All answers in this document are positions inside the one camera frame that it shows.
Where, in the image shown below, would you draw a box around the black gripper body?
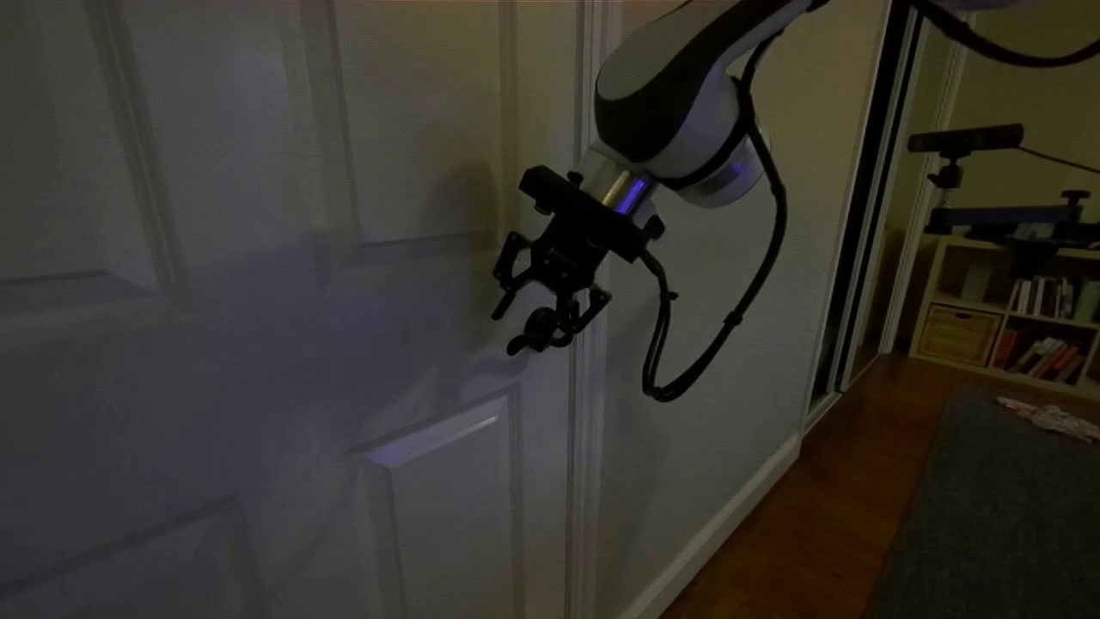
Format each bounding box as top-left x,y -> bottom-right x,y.
510,213 -> 621,309

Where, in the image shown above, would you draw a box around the black lever door handle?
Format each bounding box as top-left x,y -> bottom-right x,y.
505,326 -> 560,354

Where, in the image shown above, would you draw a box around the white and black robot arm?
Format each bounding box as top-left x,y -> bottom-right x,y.
496,0 -> 826,354

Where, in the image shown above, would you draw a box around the dark sliding closet door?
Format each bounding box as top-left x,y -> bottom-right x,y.
812,0 -> 922,406

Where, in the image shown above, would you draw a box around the white panelled door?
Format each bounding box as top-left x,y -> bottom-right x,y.
0,0 -> 585,619

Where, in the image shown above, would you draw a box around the white baseboard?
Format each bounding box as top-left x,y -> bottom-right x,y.
614,435 -> 800,619

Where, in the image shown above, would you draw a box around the black clamp bar stand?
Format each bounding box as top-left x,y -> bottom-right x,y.
923,187 -> 1100,247

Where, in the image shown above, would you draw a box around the white bookshelf with books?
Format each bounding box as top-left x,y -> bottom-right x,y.
908,234 -> 1100,398

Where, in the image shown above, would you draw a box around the dark grey rug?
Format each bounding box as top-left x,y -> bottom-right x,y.
868,387 -> 1100,619

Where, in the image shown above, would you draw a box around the papers on floor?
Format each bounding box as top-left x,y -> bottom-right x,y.
997,395 -> 1100,442

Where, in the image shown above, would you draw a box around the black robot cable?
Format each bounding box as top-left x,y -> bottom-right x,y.
636,0 -> 1100,406

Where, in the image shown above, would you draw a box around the white door frame trim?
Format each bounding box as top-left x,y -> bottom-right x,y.
566,0 -> 620,619

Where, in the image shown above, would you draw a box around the black camera on tripod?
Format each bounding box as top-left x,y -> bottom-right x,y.
908,123 -> 1023,187

